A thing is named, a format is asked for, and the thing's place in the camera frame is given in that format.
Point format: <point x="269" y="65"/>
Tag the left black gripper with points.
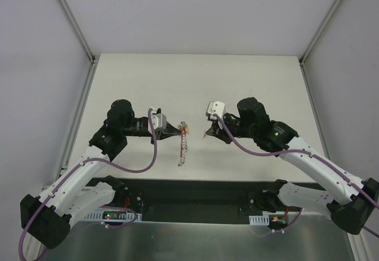
<point x="158" y="134"/>

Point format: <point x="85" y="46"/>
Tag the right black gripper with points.
<point x="218" y="131"/>

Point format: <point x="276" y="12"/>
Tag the keyring holder with rings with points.
<point x="183" y="127"/>

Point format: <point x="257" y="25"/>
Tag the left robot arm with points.
<point x="49" y="216"/>

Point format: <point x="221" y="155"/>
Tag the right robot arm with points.
<point x="346" y="199"/>

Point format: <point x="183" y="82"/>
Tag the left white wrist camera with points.
<point x="156" y="120"/>

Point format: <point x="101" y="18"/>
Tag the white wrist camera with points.
<point x="156" y="120"/>
<point x="215" y="110"/>

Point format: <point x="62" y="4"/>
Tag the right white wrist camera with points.
<point x="215" y="110"/>

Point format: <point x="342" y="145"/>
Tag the right white cable duct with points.
<point x="261" y="220"/>

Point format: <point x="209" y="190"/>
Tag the white cable duct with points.
<point x="261" y="220"/>
<point x="110" y="216"/>

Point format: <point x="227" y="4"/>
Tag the left aluminium side rail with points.
<point x="64" y="159"/>

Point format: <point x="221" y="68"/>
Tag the aluminium side rail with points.
<point x="316" y="112"/>
<point x="64" y="159"/>

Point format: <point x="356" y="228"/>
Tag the left white cable duct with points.
<point x="110" y="216"/>

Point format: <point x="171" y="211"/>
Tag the right aluminium side rail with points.
<point x="316" y="112"/>

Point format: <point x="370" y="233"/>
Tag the left aluminium frame post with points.
<point x="77" y="32"/>

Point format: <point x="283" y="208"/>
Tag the aluminium frame post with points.
<point x="77" y="32"/>
<point x="332" y="10"/>

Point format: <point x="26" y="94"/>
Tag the right aluminium frame post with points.
<point x="332" y="10"/>

